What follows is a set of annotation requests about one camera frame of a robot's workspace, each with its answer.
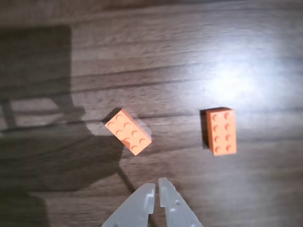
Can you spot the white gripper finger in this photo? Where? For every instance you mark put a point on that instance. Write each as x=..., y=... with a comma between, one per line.
x=175, y=210
x=135, y=208

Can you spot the orange lego block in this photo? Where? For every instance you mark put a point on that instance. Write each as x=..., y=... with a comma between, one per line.
x=221, y=132
x=127, y=133

